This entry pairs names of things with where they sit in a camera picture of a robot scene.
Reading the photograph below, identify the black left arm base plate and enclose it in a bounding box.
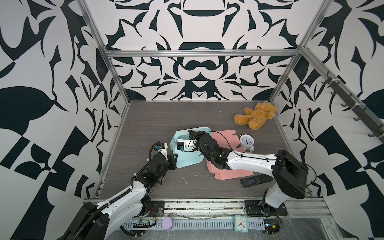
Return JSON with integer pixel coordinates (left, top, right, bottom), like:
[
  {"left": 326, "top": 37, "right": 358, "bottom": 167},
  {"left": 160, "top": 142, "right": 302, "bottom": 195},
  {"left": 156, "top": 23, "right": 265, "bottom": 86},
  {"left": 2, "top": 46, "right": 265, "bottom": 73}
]
[{"left": 139, "top": 201, "right": 165, "bottom": 217}]

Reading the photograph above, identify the black remote control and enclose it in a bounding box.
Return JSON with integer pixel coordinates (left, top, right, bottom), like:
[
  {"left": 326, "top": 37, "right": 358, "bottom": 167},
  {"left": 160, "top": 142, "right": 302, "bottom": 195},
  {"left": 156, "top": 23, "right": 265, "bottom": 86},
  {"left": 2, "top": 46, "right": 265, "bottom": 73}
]
[{"left": 240, "top": 175, "right": 273, "bottom": 188}]

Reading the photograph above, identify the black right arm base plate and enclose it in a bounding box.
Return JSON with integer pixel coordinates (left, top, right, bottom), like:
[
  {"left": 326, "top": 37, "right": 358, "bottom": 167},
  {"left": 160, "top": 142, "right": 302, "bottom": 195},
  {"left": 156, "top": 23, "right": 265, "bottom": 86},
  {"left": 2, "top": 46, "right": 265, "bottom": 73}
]
[{"left": 244, "top": 200, "right": 288, "bottom": 218}]

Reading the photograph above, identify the green circuit board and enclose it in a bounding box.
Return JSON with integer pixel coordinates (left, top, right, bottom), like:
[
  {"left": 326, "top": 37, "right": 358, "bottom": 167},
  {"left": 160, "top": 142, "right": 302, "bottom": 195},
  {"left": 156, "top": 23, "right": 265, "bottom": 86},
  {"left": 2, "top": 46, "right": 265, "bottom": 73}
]
[{"left": 263, "top": 219, "right": 282, "bottom": 235}]

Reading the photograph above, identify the teal square clock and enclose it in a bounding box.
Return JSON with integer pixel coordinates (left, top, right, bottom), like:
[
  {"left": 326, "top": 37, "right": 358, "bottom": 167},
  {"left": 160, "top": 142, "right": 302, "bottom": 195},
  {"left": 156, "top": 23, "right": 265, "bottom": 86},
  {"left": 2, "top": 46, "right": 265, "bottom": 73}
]
[{"left": 234, "top": 215, "right": 249, "bottom": 233}]

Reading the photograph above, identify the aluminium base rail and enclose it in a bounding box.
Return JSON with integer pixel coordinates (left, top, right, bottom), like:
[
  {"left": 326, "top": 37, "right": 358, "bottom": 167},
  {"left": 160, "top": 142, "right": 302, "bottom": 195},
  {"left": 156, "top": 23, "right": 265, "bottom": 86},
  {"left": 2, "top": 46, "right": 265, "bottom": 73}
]
[{"left": 160, "top": 198, "right": 333, "bottom": 219}]

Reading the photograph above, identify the brown teddy bear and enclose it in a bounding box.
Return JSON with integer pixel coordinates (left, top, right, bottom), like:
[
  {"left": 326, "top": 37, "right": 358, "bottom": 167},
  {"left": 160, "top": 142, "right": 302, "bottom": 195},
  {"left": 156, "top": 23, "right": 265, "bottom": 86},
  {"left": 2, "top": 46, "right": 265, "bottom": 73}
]
[{"left": 234, "top": 102, "right": 278, "bottom": 130}]

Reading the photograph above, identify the light blue paper box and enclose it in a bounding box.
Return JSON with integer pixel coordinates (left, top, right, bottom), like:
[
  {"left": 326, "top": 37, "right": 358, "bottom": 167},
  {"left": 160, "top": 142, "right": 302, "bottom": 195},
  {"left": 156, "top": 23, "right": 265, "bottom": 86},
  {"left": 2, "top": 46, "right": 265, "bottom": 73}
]
[{"left": 170, "top": 127, "right": 212, "bottom": 169}]

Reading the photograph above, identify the purple round disc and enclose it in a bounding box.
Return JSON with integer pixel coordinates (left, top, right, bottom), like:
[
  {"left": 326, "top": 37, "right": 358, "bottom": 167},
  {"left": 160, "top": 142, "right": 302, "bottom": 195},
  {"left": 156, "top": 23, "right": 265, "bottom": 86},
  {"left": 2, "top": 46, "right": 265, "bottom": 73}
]
[{"left": 162, "top": 217, "right": 174, "bottom": 231}]

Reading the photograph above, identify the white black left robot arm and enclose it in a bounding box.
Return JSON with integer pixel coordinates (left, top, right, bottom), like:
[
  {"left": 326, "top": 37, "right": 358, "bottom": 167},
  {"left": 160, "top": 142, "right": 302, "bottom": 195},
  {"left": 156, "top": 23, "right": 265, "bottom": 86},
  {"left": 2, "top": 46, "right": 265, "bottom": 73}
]
[{"left": 59, "top": 142, "right": 176, "bottom": 240}]

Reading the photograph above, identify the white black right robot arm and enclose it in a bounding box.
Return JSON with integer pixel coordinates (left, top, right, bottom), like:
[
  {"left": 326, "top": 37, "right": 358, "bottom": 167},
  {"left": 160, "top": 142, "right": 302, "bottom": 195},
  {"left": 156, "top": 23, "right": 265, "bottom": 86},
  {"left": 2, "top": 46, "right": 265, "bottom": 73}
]
[{"left": 188, "top": 130, "right": 309, "bottom": 216}]

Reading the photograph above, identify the white alarm clock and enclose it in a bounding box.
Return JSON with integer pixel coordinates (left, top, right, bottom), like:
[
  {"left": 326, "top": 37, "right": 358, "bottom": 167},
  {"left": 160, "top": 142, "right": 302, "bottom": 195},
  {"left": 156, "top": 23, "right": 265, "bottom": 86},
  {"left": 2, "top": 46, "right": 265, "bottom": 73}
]
[{"left": 240, "top": 135, "right": 255, "bottom": 152}]

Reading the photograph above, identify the small electronics board left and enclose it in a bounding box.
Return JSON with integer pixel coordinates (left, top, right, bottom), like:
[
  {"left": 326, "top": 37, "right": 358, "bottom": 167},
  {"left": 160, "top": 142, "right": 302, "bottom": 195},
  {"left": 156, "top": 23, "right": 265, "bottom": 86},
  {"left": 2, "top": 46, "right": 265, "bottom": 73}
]
[{"left": 132, "top": 218, "right": 157, "bottom": 229}]

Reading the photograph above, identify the pink flat paper box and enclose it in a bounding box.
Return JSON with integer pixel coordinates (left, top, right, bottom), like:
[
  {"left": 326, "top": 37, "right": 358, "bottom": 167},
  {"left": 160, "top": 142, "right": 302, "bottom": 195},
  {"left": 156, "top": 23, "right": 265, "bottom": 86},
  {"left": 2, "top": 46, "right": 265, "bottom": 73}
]
[{"left": 206, "top": 130, "right": 254, "bottom": 180}]

